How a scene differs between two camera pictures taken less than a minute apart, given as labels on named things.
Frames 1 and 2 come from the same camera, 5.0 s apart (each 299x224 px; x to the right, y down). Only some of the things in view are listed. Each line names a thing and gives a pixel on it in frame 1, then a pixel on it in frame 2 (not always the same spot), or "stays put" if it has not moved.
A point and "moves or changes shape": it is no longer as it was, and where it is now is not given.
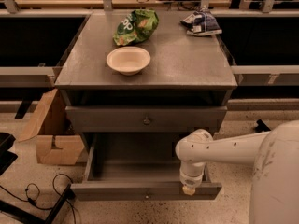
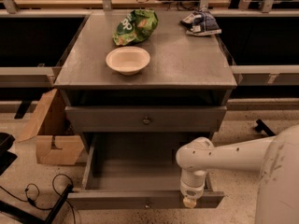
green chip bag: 135,27 stays put
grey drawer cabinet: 186,87 stays put
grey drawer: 137,166 moves or changes shape
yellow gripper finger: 188,190 → 189,203
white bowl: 128,61 stays put
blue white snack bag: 201,22 stays put
